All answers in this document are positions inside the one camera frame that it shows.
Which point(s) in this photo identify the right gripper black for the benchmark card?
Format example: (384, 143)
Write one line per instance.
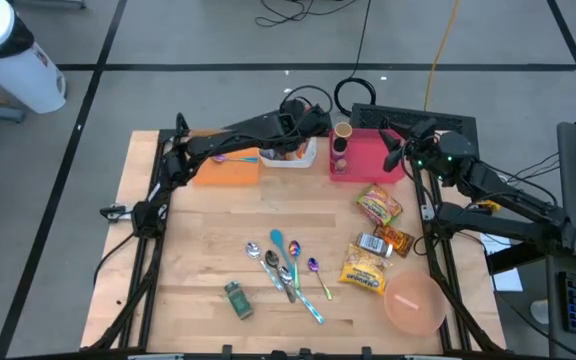
(425, 145)

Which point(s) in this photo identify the black desk leg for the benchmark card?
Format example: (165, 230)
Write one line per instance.
(523, 257)

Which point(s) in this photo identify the purple label spice jar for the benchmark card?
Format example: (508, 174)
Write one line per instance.
(340, 147)

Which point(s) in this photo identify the pink plastic bowl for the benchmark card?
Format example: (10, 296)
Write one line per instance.
(414, 320)

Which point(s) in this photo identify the rainbow metal spoon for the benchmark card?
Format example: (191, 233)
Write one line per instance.
(294, 248)

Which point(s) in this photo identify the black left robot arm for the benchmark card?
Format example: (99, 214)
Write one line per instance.
(228, 137)

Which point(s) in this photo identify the teal plastic spoon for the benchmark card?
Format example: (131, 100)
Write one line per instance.
(276, 236)

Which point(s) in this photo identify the green yellow ramen packet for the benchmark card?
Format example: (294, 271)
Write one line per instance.
(379, 206)

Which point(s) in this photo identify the black table clamp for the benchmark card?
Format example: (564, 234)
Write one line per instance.
(366, 351)
(226, 350)

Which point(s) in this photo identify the black table frame rail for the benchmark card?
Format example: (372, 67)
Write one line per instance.
(464, 320)
(154, 280)

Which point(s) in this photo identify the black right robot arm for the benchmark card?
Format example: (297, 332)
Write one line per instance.
(508, 194)

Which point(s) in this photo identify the white trash can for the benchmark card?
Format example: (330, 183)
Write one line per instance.
(23, 75)

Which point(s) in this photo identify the iridescent purple blue spoon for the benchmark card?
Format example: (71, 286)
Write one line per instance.
(219, 159)

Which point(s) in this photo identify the grey label spice jar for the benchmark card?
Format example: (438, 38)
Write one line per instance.
(374, 245)

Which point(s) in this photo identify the yellow plug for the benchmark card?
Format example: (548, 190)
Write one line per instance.
(490, 205)

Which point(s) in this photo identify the dark silver spoon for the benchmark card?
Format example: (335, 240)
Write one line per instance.
(271, 258)

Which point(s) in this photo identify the green spice jar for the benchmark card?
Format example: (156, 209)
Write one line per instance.
(238, 300)

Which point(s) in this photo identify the tan lid glass jar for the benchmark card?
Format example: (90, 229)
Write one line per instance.
(343, 131)

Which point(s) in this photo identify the white plastic container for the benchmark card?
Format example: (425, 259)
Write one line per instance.
(288, 164)

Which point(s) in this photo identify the red plastic tray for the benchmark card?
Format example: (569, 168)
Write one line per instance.
(363, 160)

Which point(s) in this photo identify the brown orange snack packet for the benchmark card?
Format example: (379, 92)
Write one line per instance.
(402, 240)

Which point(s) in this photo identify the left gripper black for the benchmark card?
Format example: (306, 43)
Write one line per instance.
(308, 122)

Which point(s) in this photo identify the metal table bracket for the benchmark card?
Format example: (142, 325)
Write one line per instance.
(113, 215)
(428, 212)

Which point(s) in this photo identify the red yellow ramen packet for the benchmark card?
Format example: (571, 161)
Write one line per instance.
(284, 155)

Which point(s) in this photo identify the black perforated panel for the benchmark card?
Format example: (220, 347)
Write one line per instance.
(368, 112)

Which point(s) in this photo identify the white paper sheet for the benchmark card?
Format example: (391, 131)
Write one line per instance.
(510, 281)

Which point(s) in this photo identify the orange plastic tray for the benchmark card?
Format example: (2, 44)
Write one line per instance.
(228, 175)

